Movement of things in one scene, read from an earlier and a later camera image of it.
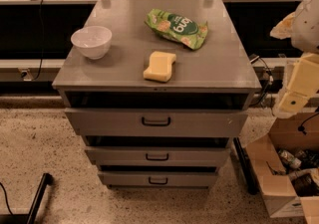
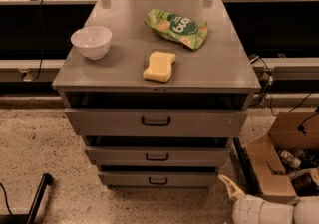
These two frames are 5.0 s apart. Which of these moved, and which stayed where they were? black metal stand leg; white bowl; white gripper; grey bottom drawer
Moved: white gripper
Stayed: white bowl; grey bottom drawer; black metal stand leg
